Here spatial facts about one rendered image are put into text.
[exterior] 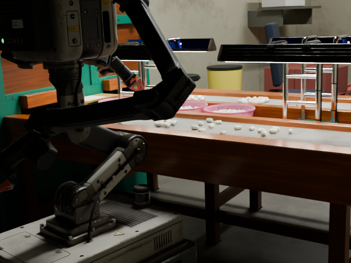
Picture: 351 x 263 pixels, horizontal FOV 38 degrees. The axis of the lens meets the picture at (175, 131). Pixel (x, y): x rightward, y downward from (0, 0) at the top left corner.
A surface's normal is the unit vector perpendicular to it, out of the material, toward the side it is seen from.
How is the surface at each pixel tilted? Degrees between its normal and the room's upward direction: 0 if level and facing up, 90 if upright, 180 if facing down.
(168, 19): 90
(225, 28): 90
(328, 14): 90
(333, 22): 90
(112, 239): 0
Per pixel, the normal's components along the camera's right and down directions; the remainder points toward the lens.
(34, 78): 0.84, 0.09
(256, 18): -0.69, 0.19
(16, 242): -0.04, -0.97
